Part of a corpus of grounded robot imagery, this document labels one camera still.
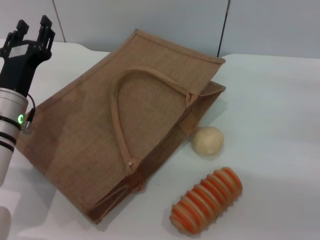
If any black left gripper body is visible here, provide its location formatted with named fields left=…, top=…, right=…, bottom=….
left=0, top=39, right=52, bottom=97

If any brown jute handbag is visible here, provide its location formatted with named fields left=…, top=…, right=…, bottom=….
left=18, top=28, right=227, bottom=225

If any round beige bun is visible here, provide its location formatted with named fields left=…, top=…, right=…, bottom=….
left=191, top=126, right=225, bottom=157

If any orange striped bread loaf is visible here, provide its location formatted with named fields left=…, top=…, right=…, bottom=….
left=169, top=166, right=243, bottom=228

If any dark wall joint strip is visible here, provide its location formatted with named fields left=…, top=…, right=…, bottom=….
left=216, top=0, right=231, bottom=58
left=51, top=0, right=67, bottom=43

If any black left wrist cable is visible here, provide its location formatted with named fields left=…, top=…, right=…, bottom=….
left=24, top=93, right=37, bottom=126

